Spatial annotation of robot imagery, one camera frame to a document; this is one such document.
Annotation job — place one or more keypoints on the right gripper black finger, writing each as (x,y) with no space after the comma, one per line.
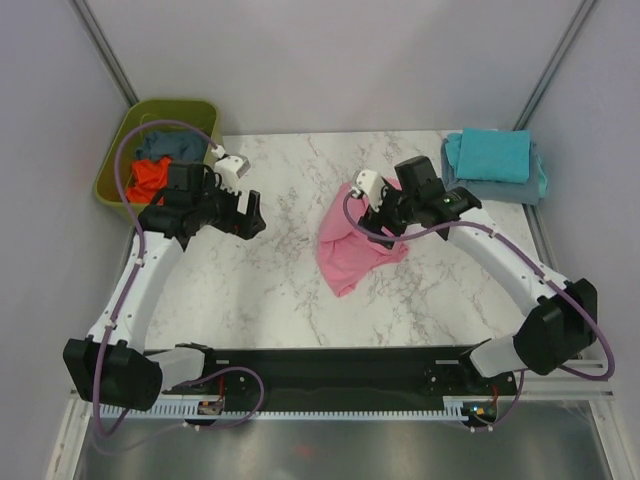
(396,227)
(372,223)

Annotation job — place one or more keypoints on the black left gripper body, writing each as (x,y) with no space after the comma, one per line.
(221,209)

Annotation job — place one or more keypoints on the olive green plastic bin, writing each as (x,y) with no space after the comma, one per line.
(162,114)

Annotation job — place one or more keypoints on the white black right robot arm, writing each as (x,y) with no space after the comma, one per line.
(559,315)

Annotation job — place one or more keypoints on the folded turquoise t shirt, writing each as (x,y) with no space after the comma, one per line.
(490,155)

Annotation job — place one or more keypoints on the left aluminium corner post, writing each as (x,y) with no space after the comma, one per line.
(103,47)

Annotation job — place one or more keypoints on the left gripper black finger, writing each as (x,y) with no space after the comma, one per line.
(253,206)
(248,227)

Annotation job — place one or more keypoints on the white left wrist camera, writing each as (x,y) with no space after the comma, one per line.
(229,168)

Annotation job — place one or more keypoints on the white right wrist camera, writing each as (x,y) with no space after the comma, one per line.
(369,184)

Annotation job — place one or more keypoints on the pink t shirt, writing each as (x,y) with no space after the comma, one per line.
(344,255)

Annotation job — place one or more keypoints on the right aluminium corner post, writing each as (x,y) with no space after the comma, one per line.
(561,52)

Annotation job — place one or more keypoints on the dark teal t shirt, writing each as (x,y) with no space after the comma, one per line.
(181,146)

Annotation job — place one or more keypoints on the aluminium corner post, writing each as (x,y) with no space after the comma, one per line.
(561,52)
(103,47)

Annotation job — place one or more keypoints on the orange t shirt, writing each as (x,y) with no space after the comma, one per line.
(148,178)

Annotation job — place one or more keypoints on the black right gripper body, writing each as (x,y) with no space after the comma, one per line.
(396,205)

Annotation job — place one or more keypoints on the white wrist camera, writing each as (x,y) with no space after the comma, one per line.
(229,168)
(369,184)

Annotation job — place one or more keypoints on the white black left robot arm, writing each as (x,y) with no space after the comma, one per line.
(110,366)

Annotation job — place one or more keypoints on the folded grey blue t shirt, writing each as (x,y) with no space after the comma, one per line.
(529,193)

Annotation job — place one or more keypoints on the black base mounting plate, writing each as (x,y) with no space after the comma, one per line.
(372,358)

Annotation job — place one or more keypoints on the aluminium front rail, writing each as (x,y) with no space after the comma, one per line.
(565,382)

